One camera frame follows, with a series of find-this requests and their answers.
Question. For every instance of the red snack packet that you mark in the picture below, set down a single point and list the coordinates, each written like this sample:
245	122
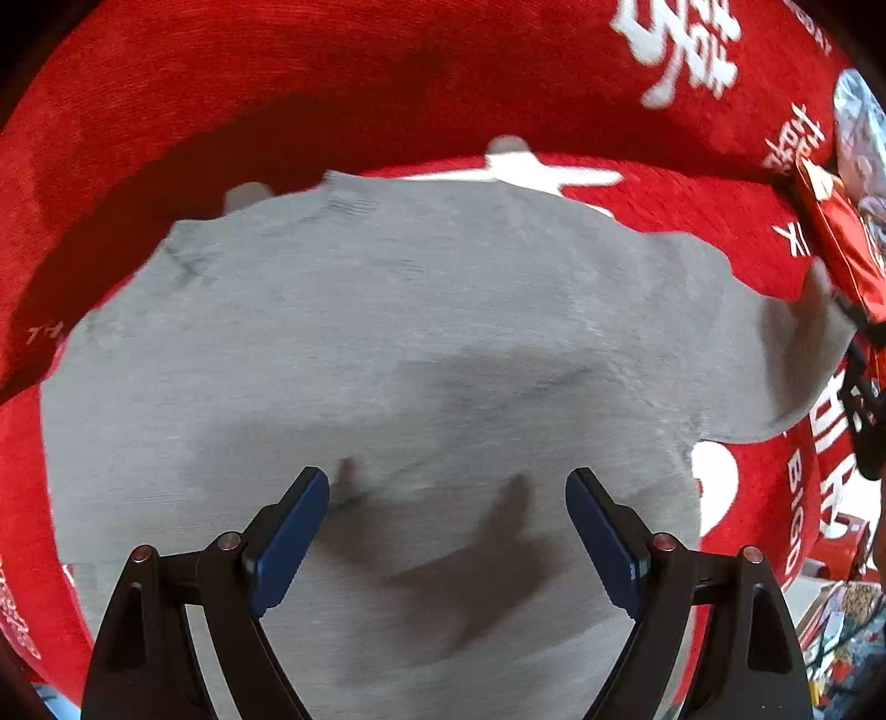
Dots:
841	235

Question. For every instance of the red printed blanket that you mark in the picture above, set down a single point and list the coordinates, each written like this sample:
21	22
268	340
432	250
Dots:
346	69

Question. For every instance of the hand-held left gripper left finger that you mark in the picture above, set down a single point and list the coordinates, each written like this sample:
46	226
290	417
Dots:
291	547

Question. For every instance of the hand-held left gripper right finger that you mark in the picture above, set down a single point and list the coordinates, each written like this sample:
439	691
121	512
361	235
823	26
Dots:
603	547

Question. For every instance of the red cardboard box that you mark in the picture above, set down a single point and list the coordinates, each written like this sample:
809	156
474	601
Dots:
841	547

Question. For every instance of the grey knit sweater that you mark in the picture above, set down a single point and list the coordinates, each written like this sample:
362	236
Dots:
415	311

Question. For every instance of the pile of colourful packets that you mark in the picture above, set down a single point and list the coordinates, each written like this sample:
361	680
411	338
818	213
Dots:
841	637

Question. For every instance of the silver foil bag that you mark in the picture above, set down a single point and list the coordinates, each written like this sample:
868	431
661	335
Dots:
862	131

